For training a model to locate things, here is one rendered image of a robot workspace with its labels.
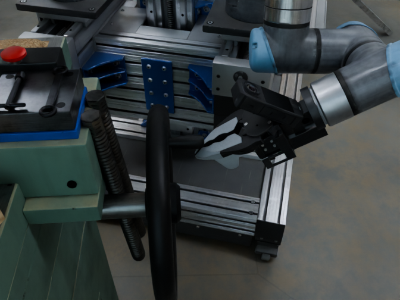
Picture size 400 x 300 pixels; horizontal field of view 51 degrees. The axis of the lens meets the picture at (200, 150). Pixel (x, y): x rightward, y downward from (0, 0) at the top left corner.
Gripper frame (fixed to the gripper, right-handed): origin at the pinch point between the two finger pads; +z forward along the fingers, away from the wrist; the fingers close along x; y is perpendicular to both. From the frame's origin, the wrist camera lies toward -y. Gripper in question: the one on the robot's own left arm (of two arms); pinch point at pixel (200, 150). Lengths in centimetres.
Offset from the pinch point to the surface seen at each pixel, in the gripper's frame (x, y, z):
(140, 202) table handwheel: -12.3, -6.7, 6.9
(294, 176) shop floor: 64, 92, 2
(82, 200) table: -15.1, -14.0, 10.7
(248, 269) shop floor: 23, 79, 25
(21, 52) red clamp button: -4.2, -30.1, 7.9
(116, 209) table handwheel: -13.0, -7.9, 10.2
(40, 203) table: -15.2, -16.6, 15.3
